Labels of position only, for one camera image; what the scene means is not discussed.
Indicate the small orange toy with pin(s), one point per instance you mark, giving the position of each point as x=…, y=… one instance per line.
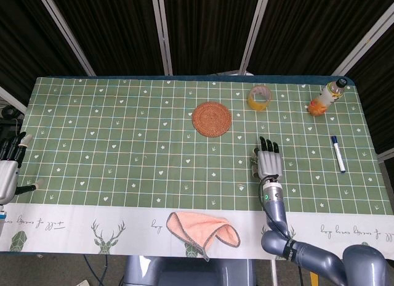
x=318, y=108

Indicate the yellow floor post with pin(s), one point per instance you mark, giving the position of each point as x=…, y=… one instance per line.
x=313, y=278

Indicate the grey robot torso base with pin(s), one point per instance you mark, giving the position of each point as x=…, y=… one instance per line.
x=184, y=272

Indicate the silver table leg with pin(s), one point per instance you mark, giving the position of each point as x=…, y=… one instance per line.
x=274, y=273

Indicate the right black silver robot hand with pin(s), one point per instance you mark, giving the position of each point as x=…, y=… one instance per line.
x=270, y=164

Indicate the pink cloth with grey edge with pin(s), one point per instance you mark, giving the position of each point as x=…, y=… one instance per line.
x=200, y=229

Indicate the yellow clear tape roll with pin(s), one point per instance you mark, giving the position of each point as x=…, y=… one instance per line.
x=259, y=104

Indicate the white marker with blue cap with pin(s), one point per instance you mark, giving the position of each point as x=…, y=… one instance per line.
x=338, y=155

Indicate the white partition frame post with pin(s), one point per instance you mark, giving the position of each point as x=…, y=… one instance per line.
x=66, y=33
x=162, y=33
x=386, y=156
x=254, y=33
x=12, y=99
x=363, y=36

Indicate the white object behind table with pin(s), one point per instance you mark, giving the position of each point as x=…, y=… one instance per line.
x=237, y=73

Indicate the plastic bottle with black cap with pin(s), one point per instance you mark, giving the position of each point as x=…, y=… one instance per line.
x=330, y=93

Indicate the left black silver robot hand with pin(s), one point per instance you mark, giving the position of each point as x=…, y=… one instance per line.
x=6, y=175

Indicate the round woven brown coaster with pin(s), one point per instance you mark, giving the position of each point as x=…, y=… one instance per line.
x=211, y=119

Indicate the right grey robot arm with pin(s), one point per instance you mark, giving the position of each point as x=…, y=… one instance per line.
x=311, y=258

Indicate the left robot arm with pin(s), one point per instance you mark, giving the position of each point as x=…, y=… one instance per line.
x=2, y=218

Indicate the green grid deer tablecloth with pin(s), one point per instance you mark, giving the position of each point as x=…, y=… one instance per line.
x=123, y=150

